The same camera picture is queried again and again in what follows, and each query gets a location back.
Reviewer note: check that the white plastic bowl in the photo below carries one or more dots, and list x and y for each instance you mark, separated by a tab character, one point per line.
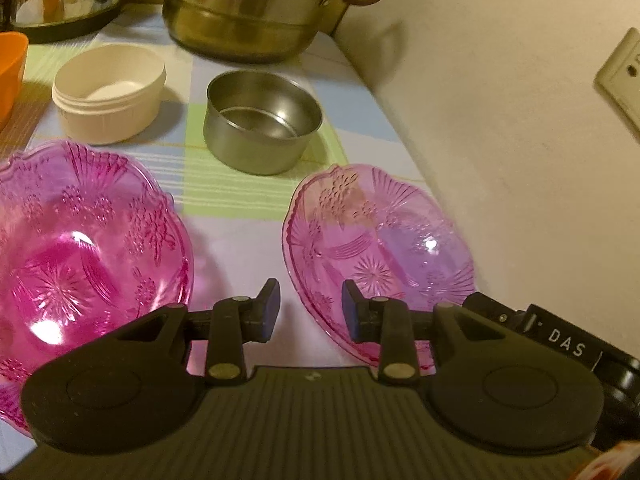
110	120

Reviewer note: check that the shiny steel kettle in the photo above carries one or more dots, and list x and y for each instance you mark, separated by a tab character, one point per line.
60	0

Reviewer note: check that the stainless steel bowl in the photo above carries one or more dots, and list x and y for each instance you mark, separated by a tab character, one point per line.
240	145

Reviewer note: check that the checked pastel tablecloth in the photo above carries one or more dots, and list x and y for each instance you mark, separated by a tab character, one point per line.
240	200

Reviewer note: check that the large steel pot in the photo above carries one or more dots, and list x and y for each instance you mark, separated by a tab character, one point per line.
240	10

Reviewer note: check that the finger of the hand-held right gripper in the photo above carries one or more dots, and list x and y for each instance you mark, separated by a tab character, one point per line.
492	312

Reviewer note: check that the beige wall socket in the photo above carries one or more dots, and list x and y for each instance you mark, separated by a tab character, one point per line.
625	75

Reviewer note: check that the pink glass plate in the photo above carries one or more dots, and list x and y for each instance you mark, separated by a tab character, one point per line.
390	240

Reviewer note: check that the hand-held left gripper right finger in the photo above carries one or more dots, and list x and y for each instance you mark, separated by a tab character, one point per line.
351	312

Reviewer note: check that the large pink glass bowl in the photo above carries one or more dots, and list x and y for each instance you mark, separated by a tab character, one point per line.
75	260

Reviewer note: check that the orange plastic bowl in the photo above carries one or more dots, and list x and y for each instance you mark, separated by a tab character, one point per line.
10	70

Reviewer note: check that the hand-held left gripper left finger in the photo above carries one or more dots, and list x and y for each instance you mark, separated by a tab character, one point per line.
270	312

